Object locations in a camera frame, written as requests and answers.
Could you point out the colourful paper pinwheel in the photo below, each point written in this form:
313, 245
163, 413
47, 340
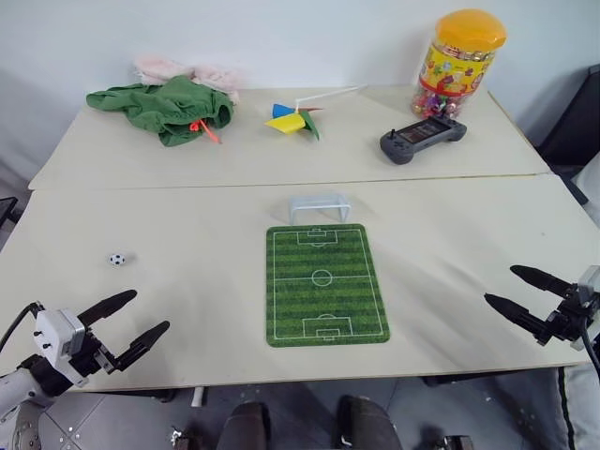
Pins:
300, 117

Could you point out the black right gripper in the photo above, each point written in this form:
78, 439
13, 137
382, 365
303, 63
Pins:
565, 319

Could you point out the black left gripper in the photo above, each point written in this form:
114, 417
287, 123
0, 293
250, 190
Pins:
90, 357

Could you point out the green soccer field mat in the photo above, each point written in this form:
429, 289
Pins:
326, 284

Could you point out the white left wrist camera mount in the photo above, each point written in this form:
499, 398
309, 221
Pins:
58, 338

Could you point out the dark rounded right foot shape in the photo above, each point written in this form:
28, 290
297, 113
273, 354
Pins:
365, 424

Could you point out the grey handheld remote controller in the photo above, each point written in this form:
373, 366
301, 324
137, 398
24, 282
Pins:
421, 139

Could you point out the dark rounded foot shape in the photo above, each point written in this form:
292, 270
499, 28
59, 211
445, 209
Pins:
244, 427
365, 424

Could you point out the tiny soccer ball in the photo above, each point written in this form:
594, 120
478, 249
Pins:
116, 259

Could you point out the dark chair beside table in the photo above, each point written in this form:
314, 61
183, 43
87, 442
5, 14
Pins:
569, 136

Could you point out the dark rounded left foot shape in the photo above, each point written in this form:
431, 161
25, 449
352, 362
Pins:
244, 427

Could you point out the pink fluffy cloth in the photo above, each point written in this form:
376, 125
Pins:
187, 71

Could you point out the candy jar with orange lid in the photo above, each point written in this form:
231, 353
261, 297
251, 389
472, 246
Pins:
457, 65

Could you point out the green cloth garment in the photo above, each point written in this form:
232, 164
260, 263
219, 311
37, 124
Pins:
164, 111

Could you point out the black object at table edge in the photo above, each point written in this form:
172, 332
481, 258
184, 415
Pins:
7, 212

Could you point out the small grey goal frame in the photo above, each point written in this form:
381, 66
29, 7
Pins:
319, 208

